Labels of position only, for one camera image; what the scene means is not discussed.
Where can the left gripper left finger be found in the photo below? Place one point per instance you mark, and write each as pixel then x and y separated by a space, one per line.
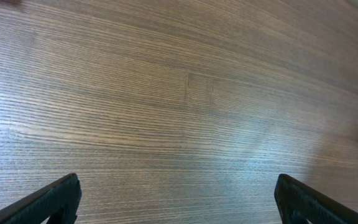
pixel 56 203

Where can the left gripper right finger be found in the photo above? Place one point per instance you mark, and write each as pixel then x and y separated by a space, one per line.
pixel 299 203

